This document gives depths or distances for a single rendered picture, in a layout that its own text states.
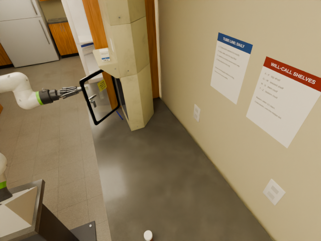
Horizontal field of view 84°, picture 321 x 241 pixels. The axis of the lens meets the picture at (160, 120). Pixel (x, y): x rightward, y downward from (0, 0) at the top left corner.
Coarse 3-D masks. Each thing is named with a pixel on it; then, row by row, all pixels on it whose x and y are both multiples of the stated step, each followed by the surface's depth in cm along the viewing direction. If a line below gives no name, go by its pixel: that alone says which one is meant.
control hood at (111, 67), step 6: (102, 48) 130; (108, 48) 130; (96, 54) 121; (96, 60) 112; (114, 60) 111; (102, 66) 106; (108, 66) 108; (114, 66) 109; (108, 72) 110; (114, 72) 111
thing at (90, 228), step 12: (48, 216) 122; (48, 228) 117; (60, 228) 134; (84, 228) 176; (24, 240) 103; (36, 240) 107; (48, 240) 114; (60, 240) 129; (72, 240) 150; (84, 240) 168
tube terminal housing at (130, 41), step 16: (112, 32) 98; (128, 32) 101; (144, 32) 115; (128, 48) 106; (144, 48) 119; (128, 64) 112; (144, 64) 124; (128, 80) 118; (144, 80) 130; (128, 96) 125; (144, 96) 135; (128, 112) 133; (144, 112) 142
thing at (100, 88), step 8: (104, 72) 135; (80, 80) 119; (88, 80) 124; (96, 80) 131; (104, 80) 137; (88, 88) 127; (96, 88) 133; (104, 88) 140; (112, 88) 147; (88, 96) 129; (96, 96) 135; (104, 96) 142; (112, 96) 150; (96, 104) 138; (104, 104) 145; (112, 104) 153; (96, 112) 140; (104, 112) 148; (96, 120) 143
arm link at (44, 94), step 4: (40, 92) 116; (44, 92) 116; (48, 92) 118; (40, 96) 115; (44, 96) 116; (48, 96) 116; (44, 100) 116; (48, 100) 117; (52, 100) 121; (44, 104) 120
